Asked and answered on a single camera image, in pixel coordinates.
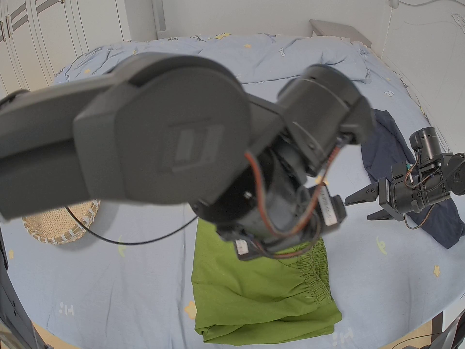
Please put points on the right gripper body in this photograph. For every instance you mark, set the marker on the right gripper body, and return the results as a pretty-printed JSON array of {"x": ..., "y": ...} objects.
[{"x": 403, "y": 196}]

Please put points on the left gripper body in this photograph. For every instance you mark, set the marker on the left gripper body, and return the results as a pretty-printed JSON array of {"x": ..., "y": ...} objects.
[{"x": 287, "y": 216}]

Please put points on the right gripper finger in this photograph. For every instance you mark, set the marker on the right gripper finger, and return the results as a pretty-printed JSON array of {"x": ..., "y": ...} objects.
[
  {"x": 370, "y": 194},
  {"x": 388, "y": 216}
]

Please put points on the green shorts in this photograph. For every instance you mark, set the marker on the green shorts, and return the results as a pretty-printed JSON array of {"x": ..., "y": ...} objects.
[{"x": 254, "y": 296}]

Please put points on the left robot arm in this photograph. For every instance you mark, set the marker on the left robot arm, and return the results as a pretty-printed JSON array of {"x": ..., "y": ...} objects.
[{"x": 163, "y": 133}]

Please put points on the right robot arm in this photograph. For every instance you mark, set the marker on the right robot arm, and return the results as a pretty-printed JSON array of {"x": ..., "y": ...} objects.
[{"x": 427, "y": 145}]

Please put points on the dark blue garment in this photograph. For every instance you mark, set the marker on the dark blue garment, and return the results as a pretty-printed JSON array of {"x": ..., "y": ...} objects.
[{"x": 385, "y": 147}]

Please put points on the bed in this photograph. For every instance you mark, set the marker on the bed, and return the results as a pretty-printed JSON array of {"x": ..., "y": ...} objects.
[{"x": 109, "y": 285}]

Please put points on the round woven basket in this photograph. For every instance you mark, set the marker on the round woven basket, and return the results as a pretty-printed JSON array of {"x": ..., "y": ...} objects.
[{"x": 54, "y": 227}]

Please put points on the pale blue quilt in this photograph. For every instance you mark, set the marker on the pale blue quilt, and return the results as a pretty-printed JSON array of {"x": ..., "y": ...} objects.
[{"x": 254, "y": 55}]

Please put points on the white wardrobe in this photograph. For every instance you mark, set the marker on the white wardrobe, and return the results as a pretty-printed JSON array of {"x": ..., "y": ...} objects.
[{"x": 36, "y": 31}]

